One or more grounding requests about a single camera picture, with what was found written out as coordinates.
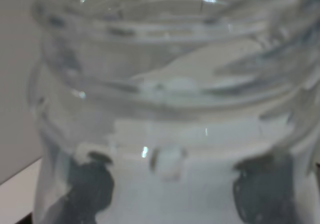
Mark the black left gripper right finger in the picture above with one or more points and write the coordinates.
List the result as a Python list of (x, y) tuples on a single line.
[(264, 191)]

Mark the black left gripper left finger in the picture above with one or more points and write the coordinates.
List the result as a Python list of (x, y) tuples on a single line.
[(91, 191)]

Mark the clear plastic water bottle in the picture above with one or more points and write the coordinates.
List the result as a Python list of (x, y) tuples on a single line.
[(176, 93)]

